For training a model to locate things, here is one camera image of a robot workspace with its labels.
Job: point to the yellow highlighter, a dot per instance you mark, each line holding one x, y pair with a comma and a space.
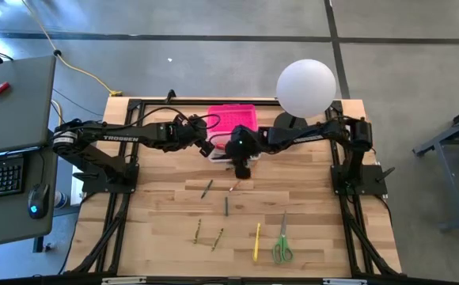
256, 243

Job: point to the blue-grey metal stand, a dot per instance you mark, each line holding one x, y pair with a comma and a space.
443, 174

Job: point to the black computer mouse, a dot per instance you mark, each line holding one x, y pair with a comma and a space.
37, 200

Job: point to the grey laptop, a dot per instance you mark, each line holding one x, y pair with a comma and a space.
16, 111

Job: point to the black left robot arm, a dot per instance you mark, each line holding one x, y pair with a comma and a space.
118, 138

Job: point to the black backlit keyboard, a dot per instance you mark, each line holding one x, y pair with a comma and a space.
0, 178

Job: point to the white globe lamp black base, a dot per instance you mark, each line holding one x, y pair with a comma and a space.
306, 87

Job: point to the white metal bracket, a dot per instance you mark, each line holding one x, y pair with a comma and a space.
123, 280
344, 282

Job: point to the clear plastic supply box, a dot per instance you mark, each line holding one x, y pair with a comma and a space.
219, 158

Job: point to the orange pencil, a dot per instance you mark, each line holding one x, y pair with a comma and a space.
234, 186

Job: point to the grey desk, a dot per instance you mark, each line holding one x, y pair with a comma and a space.
8, 225

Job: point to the white box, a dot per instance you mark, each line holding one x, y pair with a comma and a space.
76, 194

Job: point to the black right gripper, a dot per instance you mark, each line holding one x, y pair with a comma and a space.
243, 148

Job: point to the green crayon yellow wrapper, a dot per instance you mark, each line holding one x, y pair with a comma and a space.
217, 239
197, 231

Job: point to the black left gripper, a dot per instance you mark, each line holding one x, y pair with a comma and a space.
192, 130

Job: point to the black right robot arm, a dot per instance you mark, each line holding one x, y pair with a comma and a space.
312, 136

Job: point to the pink perforated box lid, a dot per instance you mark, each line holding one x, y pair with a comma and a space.
233, 116

